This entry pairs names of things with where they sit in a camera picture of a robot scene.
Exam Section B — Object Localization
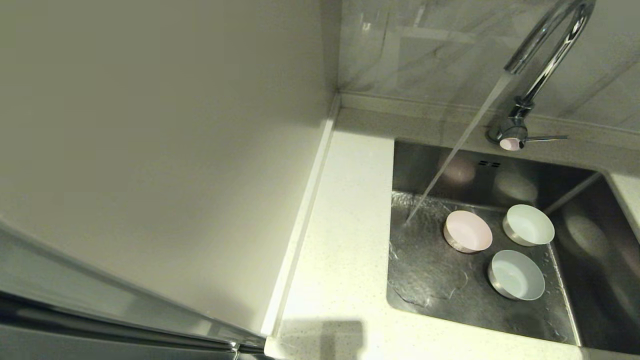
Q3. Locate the pale pink bowl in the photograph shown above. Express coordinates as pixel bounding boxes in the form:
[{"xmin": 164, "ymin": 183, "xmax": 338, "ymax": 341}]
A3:
[{"xmin": 443, "ymin": 210, "xmax": 494, "ymax": 254}]

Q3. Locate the white bowl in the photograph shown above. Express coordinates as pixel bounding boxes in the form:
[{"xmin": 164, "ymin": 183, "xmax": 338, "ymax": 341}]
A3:
[{"xmin": 502, "ymin": 204, "xmax": 556, "ymax": 247}]

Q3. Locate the pale blue bowl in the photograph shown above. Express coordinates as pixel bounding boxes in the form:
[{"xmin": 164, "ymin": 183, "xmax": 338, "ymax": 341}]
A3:
[{"xmin": 487, "ymin": 250, "xmax": 546, "ymax": 301}]

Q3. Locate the stainless steel sink basin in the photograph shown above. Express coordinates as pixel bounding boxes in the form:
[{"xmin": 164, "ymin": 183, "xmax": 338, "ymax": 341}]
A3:
[{"xmin": 386, "ymin": 139, "xmax": 640, "ymax": 357}]

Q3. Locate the white countertop upstand strip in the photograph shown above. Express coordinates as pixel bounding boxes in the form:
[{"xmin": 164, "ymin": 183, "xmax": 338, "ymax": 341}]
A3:
[{"xmin": 260, "ymin": 92, "xmax": 342, "ymax": 338}]

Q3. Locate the running water stream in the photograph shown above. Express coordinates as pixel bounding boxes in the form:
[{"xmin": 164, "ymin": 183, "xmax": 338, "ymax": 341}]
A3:
[{"xmin": 405, "ymin": 72, "xmax": 513, "ymax": 226}]

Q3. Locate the chrome gooseneck faucet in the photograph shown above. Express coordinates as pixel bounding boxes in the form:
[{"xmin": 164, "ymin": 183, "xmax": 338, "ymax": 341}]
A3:
[{"xmin": 487, "ymin": 0, "xmax": 597, "ymax": 151}]

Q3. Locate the stainless steel appliance door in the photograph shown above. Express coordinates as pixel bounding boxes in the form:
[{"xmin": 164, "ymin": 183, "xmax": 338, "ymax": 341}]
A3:
[{"xmin": 0, "ymin": 217, "xmax": 268, "ymax": 360}]

